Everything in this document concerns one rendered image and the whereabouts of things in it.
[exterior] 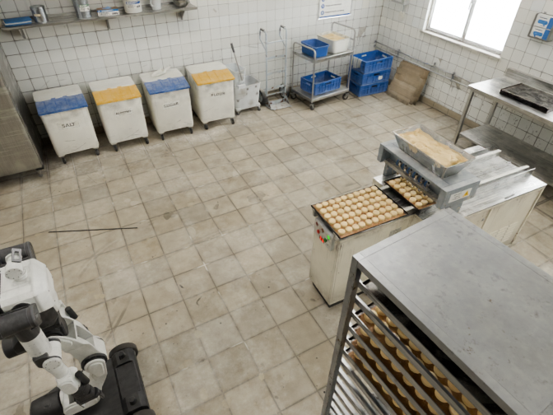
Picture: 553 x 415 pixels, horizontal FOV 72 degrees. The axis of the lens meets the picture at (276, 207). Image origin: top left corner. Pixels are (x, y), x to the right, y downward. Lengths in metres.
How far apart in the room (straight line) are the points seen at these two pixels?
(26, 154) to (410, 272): 4.63
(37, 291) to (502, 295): 1.84
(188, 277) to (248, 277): 0.55
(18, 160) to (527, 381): 5.04
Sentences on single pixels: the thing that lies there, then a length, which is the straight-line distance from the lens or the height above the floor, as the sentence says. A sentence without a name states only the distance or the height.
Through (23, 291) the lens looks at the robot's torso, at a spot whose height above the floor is 1.37.
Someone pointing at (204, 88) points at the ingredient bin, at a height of 0.64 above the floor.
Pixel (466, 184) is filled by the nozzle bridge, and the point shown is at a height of 1.18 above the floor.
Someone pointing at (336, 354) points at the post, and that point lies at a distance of 1.76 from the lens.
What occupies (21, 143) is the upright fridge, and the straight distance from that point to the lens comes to 5.20.
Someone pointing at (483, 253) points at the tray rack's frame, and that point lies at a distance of 1.46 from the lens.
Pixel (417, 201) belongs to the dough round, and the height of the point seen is 0.90.
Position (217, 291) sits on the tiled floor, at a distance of 3.51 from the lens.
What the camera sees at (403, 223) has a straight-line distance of 3.10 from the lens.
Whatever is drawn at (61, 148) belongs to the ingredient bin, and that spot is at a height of 0.23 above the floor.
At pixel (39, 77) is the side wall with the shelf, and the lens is 5.87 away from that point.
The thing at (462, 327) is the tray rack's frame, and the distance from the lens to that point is 1.22.
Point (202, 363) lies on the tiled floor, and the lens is 3.16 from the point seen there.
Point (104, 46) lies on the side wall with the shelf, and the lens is 5.80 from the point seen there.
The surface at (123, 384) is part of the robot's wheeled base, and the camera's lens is 3.00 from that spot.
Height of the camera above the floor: 2.75
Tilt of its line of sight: 40 degrees down
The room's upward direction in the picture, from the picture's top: 1 degrees clockwise
